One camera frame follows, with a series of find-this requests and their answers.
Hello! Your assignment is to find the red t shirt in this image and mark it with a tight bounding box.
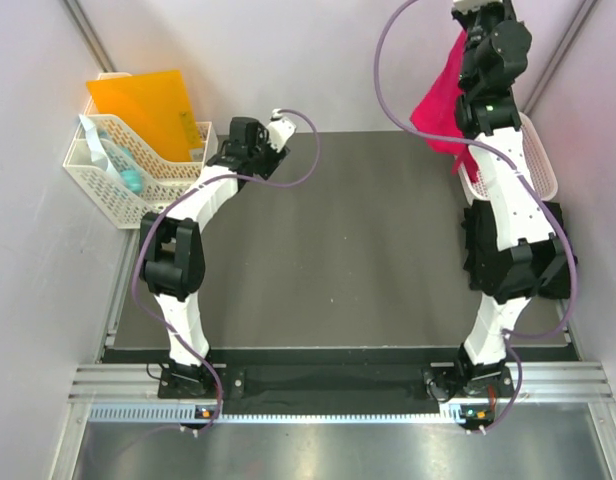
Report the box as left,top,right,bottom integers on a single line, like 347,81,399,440
410,31,479,183

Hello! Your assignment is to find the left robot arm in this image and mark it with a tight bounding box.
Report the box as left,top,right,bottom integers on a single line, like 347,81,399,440
139,110,296,399

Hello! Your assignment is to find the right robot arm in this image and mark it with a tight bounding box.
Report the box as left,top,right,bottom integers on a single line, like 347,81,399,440
436,1,571,396

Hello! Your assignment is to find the orange plastic folder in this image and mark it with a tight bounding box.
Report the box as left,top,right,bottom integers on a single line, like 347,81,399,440
86,70,204,162

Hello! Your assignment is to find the teal object in organizer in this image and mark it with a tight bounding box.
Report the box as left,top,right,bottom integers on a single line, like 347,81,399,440
97,129,143,195

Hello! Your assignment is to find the white plastic basket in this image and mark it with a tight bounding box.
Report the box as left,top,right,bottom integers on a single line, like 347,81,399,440
458,112,558,204

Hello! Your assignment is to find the white file organizer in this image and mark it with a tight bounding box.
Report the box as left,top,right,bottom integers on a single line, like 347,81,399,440
63,73,218,229

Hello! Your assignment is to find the black folded t shirt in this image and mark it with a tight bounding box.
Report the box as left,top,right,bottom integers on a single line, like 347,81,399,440
461,200,571,304

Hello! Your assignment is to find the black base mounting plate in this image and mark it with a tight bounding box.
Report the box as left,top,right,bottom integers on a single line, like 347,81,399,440
157,364,514,401

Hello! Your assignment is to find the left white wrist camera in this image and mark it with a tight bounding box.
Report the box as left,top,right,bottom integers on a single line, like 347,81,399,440
266,109,296,152

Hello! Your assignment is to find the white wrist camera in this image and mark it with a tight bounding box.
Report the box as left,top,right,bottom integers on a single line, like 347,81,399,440
266,109,296,152
453,0,500,14

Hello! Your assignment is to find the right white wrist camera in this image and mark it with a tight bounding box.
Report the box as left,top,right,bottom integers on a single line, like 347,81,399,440
453,0,500,14

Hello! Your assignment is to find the aluminium frame rail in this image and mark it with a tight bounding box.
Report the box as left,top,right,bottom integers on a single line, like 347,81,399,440
68,362,614,408

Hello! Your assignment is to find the grey slotted cable duct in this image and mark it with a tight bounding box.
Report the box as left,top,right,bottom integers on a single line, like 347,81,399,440
88,402,485,425

